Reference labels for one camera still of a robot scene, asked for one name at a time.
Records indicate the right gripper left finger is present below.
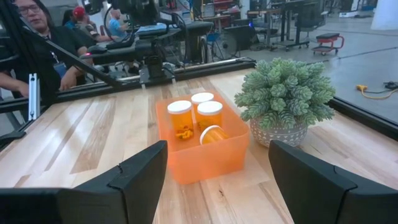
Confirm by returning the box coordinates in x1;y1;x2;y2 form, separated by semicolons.
0;139;169;224

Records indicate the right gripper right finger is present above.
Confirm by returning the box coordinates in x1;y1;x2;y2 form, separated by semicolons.
268;139;398;224

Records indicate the orange plastic basket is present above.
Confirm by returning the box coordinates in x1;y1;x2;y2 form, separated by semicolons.
155;91;251;185

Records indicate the orange pill bottle white cap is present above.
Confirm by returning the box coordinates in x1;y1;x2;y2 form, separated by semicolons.
197;100;224;132
199;124;231;146
167;100;195;141
190;91;215;110

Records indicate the green artificial plant in pot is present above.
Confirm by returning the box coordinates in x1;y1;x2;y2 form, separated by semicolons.
234;57;337;148

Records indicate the red rolling stool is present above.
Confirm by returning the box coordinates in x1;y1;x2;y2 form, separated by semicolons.
311;32;346;57

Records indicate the person in blue shirt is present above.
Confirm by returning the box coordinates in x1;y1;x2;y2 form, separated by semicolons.
107;8;131;39

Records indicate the person with red cap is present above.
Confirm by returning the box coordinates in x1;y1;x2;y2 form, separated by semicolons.
61;5;111;44

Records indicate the black workbench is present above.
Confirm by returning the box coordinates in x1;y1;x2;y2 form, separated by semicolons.
247;0;328;53

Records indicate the white column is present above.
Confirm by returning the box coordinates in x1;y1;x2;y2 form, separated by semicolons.
370;0;398;32

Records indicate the yellow extension cable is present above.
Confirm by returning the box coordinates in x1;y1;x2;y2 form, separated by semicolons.
356;84;398;101

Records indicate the white metal bracket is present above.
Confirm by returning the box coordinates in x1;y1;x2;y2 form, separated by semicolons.
28;73;41;122

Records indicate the black aluminium table frame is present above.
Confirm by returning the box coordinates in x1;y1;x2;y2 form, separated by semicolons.
0;0;398;152

